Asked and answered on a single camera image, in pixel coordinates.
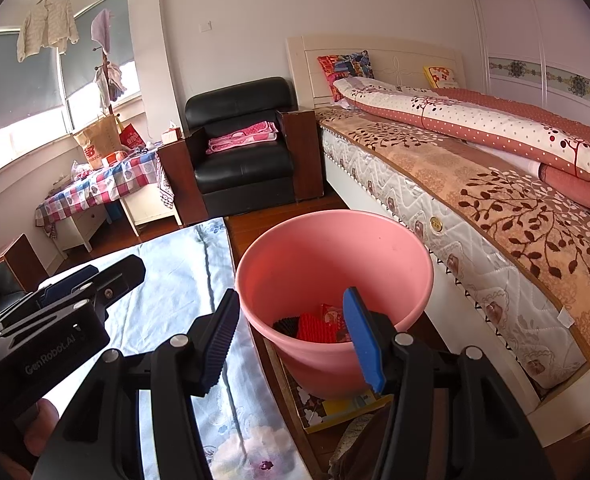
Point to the pink plastic bucket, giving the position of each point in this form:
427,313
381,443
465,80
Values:
325,250

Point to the pink white dotted quilt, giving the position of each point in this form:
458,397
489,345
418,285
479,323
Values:
475,120

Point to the shallow cardboard box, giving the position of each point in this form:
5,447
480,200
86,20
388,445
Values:
305,410

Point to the white desk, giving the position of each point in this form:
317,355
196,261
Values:
150,205

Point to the yellow pillow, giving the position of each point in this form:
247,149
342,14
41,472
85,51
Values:
441,76

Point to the brown paper bag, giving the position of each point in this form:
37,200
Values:
97,142

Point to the pink folded towel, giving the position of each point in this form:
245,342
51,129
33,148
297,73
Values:
242,137

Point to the wooden coat rack with clothes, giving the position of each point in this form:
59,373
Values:
107,75

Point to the checkered tablecloth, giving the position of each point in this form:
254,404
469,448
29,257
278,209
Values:
110,180

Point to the red gift bag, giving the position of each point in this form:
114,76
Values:
131,137

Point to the person's left hand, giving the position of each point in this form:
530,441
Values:
42,430

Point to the clear red snack wrapper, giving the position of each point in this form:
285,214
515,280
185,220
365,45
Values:
332,317

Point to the white wardrobe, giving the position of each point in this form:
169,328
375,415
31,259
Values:
540,35

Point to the brown leaf pattern blanket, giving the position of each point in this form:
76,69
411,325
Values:
500,200

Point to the white wall switch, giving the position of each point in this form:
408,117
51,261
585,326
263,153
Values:
205,26

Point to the white knit sweater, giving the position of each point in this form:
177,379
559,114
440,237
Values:
45,30

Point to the brown stool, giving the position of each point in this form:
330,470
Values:
360,445

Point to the tissue box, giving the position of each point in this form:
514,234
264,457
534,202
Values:
170,135

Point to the light blue floral tablecloth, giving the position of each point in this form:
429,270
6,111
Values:
175,280

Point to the grey roller blind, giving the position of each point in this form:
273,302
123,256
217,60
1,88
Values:
15,85
82,60

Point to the white plastic bag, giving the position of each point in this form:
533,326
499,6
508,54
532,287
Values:
79,171

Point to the wooden side table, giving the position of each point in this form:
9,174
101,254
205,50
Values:
15,260

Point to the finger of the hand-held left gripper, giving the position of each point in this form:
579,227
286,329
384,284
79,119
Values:
115,280
67,282

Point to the black leather armchair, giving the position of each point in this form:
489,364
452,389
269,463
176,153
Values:
245,170

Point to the colourful cartoon pillow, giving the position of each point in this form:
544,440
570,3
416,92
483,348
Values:
345,72

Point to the white bed with mattress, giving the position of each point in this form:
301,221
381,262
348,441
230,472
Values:
400,200

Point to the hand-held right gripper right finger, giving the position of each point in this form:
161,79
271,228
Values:
367,345

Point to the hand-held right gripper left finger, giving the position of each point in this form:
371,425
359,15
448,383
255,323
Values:
217,345

